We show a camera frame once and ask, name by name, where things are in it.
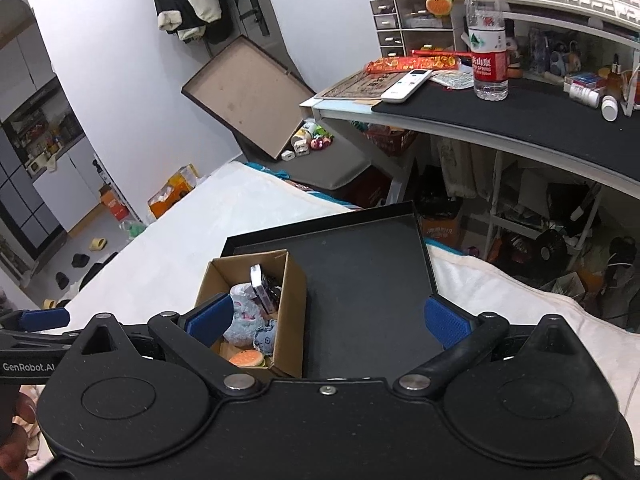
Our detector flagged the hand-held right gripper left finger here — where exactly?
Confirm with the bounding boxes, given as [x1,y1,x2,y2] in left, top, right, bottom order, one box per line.
[75,293,263,397]

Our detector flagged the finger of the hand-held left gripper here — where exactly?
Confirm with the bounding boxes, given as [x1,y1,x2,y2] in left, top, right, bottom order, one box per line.
[0,307,71,333]

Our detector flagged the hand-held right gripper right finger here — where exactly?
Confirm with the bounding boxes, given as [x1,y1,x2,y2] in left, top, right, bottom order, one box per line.
[392,295,582,401]

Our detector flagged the grey plush toy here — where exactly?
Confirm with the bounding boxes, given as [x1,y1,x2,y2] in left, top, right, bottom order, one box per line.
[222,284,278,347]

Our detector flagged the orange plush toy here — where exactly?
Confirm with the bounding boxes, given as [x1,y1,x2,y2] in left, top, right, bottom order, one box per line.
[227,349,266,368]

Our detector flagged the blue white tissue pack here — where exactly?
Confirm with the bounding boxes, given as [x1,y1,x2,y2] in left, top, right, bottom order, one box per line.
[249,264,273,311]

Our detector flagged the small blue plush toy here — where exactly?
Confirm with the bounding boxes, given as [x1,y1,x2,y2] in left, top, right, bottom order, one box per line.
[252,320,278,356]

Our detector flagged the brown cardboard box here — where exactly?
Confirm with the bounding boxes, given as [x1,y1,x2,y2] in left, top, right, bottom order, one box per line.
[194,250,308,380]

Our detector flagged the black tray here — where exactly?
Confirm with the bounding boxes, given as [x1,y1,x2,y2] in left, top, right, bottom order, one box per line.
[220,201,453,380]

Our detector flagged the person's left hand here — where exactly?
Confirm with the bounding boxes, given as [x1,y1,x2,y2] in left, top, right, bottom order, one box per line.
[0,392,41,476]

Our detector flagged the black glass cabinet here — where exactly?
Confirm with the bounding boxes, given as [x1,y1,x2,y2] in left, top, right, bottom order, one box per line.
[0,125,66,261]

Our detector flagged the black fan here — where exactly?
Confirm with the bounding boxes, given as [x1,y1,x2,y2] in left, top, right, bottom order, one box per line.
[530,227,568,273]

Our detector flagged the white storage rack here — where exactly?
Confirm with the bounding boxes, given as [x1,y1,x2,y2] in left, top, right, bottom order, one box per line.
[487,150,601,261]

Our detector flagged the orange cardboard box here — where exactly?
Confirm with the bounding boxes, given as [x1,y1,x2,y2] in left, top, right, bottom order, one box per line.
[147,164,198,220]

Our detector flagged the red orange carton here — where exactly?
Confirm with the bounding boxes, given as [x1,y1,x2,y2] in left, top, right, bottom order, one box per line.
[100,185,131,222]

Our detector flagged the beige tote bag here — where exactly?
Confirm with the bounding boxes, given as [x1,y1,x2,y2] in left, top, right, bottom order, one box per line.
[432,135,493,198]

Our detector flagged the red plastic basket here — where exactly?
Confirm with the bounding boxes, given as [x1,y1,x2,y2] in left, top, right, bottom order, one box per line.
[367,125,418,157]

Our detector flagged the grey bench seat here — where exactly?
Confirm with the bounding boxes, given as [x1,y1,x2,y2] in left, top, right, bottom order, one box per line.
[277,135,373,191]

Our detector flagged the white printed cup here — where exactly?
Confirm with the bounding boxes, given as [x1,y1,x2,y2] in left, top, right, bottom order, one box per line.
[291,120,317,148]

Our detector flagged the black desk mat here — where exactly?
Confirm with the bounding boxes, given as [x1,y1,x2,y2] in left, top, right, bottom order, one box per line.
[371,79,640,183]

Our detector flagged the white desk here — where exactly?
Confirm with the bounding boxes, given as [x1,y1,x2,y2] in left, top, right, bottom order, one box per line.
[299,72,640,211]

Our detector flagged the white remote control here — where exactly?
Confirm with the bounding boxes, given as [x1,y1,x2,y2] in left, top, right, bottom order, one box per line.
[380,69,433,105]

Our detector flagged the clear bag of beads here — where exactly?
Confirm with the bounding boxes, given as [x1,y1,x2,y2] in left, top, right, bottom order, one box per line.
[431,70,475,90]

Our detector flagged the brown patterned board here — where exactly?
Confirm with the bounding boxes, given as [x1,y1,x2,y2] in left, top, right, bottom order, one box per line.
[315,70,406,101]

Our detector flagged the red patterned snack packet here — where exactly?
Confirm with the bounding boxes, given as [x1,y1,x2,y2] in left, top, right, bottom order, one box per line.
[366,56,461,74]

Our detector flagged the long red box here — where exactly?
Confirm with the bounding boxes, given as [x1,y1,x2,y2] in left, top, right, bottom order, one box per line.
[411,48,473,58]

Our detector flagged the panda figurine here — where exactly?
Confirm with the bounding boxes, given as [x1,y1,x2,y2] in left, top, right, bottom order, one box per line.
[505,37,523,78]

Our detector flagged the blue small boxes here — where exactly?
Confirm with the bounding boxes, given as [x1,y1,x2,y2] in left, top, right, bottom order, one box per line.
[564,72,606,88]

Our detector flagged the clear water bottle red label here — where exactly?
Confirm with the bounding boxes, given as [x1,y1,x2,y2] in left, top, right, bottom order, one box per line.
[465,0,510,101]

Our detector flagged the amber dropper bottle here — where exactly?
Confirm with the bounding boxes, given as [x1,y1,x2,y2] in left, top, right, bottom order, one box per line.
[607,54,625,101]

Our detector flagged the grey drawer organiser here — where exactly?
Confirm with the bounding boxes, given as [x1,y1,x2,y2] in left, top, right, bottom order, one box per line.
[370,0,468,58]

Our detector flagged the black white hanging jacket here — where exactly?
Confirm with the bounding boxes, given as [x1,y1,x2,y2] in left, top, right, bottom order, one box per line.
[152,0,233,43]

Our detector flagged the white monitor riser shelf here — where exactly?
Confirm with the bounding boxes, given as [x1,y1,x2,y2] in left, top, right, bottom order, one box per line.
[500,2,640,111]

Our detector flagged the black door handle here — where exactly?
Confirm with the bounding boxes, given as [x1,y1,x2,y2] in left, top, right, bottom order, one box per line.
[239,0,271,36]

